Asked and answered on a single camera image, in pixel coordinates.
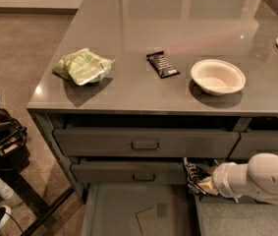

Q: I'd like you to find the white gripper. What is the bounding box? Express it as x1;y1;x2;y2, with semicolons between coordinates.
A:
197;162;244;201

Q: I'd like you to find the blue Kettle chip bag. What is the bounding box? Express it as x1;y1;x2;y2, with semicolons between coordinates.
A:
183;157;211;196

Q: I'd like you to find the grey middle left drawer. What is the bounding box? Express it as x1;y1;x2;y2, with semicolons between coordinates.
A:
71;160;186;185

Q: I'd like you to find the grey top right drawer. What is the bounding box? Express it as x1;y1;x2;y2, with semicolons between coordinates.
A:
229;116;278;161

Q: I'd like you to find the grey open bottom drawer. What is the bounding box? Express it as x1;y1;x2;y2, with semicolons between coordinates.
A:
82;184;204;236

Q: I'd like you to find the grey square pad in drawer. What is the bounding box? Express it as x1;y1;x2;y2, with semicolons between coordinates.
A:
136;206;162;235

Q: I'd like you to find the grey counter cabinet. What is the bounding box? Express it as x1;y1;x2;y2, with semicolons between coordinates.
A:
28;0;278;194

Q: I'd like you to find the grey top left drawer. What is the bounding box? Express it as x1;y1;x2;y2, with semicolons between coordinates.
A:
53;127;240;158

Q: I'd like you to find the green chip bag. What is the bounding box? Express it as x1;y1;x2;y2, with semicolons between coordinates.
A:
52;48;114;86

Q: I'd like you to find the white paper bowl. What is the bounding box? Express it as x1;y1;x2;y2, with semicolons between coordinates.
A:
191;59;246;95

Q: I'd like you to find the black snack bar wrapper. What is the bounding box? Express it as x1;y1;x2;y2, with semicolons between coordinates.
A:
146;51;180;79

